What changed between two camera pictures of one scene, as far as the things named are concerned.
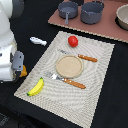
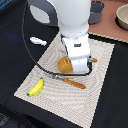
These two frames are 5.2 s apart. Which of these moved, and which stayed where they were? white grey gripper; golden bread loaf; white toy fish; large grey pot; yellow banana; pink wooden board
Moved: golden bread loaf; white grey gripper
Stayed: yellow banana; pink wooden board; white toy fish; large grey pot
